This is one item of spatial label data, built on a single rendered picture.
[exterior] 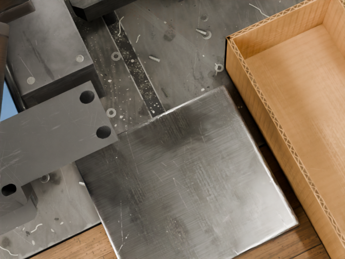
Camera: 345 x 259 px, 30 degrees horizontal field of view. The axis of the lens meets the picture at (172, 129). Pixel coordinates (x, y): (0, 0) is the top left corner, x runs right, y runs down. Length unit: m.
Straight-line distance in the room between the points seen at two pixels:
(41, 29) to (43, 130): 0.23
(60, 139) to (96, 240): 0.24
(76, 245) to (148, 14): 0.26
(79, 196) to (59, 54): 0.14
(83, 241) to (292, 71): 0.28
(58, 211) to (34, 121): 0.25
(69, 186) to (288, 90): 0.24
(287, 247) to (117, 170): 0.18
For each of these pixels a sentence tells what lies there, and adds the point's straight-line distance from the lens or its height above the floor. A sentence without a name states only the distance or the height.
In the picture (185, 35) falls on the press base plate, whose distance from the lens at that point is 0.70.
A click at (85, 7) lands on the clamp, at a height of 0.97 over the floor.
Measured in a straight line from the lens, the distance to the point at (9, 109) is 0.59.
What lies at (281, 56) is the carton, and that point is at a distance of 0.69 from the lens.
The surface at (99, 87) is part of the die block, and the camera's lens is 0.66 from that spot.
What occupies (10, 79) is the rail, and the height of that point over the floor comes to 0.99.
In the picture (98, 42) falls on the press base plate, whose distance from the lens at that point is 0.71.
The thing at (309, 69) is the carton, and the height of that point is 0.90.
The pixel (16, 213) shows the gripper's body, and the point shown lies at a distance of 0.48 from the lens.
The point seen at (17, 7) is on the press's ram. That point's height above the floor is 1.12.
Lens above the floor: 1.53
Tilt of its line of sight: 72 degrees down
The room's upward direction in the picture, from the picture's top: 9 degrees counter-clockwise
